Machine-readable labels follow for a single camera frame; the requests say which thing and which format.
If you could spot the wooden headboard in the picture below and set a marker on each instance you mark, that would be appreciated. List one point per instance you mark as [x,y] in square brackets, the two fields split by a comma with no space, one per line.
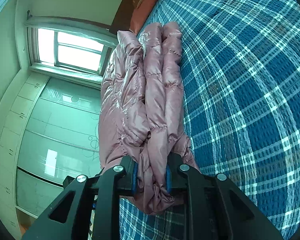
[120,15]

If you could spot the window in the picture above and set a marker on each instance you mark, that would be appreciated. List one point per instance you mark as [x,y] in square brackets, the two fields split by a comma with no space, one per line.
[72,52]

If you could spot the wardrobe with glass doors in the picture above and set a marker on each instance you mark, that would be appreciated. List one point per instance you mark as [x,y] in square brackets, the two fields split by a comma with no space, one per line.
[60,130]

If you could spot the bed with blue plaid sheet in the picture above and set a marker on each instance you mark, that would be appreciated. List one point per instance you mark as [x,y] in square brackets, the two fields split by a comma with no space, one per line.
[240,80]

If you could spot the pink down jacket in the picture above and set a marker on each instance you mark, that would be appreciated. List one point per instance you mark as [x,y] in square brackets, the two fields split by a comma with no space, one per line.
[130,92]

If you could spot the pink pillow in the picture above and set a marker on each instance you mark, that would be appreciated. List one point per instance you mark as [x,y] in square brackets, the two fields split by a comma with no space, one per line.
[145,15]

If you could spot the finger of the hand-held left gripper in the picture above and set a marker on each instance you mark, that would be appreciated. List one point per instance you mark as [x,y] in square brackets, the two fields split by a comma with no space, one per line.
[68,181]

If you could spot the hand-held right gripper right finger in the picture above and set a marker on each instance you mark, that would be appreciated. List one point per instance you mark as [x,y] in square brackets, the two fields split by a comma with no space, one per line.
[168,180]

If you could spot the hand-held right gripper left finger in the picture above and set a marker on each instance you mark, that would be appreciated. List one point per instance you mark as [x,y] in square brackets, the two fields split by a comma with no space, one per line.
[135,180]

